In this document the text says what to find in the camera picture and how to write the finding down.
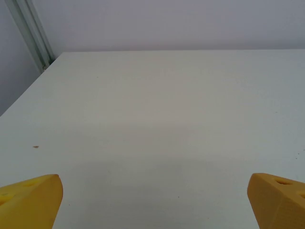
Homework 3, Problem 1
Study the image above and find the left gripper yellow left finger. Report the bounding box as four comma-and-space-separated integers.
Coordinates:
0, 174, 64, 229

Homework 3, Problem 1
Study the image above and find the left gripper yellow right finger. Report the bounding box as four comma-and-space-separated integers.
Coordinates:
247, 173, 305, 229

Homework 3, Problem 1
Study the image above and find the aluminium frame post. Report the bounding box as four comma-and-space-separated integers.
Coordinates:
6, 0, 56, 72

